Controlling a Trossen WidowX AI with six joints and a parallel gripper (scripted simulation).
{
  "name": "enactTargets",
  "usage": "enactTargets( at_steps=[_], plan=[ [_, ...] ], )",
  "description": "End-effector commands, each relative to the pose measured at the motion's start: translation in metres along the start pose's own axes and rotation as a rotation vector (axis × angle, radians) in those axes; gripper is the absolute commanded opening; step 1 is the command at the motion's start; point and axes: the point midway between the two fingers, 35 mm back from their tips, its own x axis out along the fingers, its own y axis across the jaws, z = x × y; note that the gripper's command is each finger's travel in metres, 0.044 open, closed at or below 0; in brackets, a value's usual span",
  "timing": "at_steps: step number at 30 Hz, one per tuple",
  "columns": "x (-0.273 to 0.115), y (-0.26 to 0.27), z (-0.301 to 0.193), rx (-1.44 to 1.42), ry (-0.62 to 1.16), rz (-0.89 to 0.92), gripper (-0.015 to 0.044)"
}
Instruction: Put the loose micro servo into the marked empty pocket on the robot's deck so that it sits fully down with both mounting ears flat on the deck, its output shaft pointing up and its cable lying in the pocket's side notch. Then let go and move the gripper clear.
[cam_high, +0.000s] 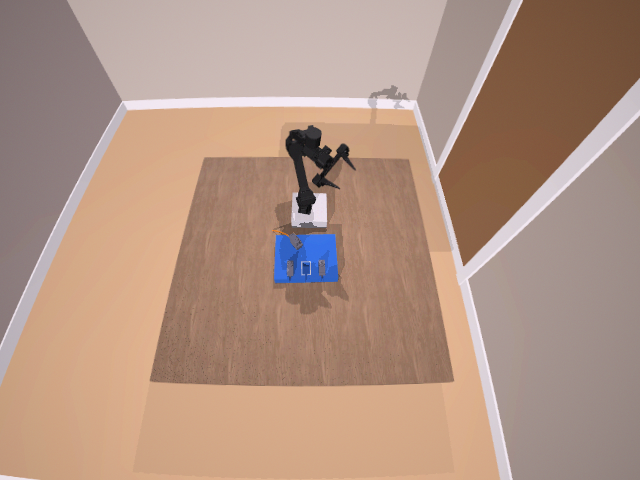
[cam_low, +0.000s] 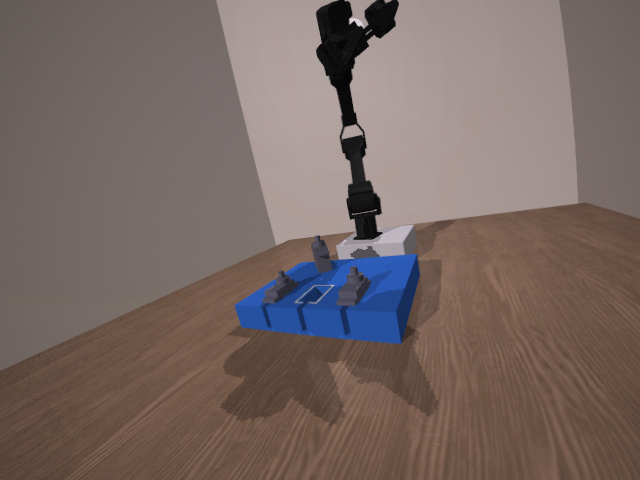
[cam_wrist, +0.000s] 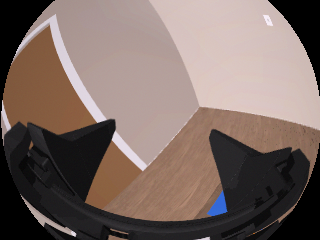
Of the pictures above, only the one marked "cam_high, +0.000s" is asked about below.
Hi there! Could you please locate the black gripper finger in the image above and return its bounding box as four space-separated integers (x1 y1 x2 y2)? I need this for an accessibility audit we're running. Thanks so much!
319 177 340 189
342 150 356 171

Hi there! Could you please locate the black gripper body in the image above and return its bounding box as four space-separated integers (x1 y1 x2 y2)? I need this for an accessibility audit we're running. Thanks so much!
312 143 350 187

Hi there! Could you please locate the blue flat platform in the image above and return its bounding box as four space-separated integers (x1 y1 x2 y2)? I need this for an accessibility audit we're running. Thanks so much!
274 234 338 283

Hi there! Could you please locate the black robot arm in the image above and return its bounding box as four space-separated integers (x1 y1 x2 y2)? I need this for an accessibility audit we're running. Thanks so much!
285 125 332 215

